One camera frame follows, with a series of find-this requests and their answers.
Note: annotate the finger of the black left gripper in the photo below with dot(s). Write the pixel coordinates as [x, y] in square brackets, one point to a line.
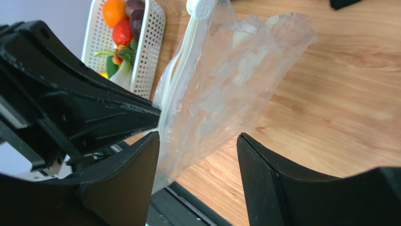
[52, 105]

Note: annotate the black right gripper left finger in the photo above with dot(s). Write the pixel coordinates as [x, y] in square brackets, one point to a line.
[114, 192]

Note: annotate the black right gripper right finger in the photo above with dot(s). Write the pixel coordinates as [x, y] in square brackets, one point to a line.
[280, 192]

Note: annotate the clear polka dot zip bag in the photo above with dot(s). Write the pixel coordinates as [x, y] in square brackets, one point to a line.
[220, 80]

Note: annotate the yellow banana bunch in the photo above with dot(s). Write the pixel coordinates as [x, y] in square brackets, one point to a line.
[104, 74]

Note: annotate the small cherry tomato cluster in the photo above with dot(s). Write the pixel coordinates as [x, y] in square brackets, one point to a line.
[117, 60]

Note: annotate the white perforated plastic basket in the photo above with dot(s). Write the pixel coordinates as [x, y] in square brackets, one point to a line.
[99, 37]

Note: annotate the red tomato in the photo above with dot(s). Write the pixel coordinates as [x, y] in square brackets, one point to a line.
[122, 33]

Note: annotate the orange fruit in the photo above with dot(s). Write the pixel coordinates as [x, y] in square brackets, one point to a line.
[113, 11]

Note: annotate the dark purple round fruit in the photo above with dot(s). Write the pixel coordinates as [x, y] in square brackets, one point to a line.
[136, 21]

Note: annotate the small dark purple fruit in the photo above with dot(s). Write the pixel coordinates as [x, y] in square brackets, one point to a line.
[132, 5]

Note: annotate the black baseball cap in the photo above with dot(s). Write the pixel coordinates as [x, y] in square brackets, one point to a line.
[339, 4]

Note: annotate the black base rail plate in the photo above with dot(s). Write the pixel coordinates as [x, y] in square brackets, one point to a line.
[176, 206]

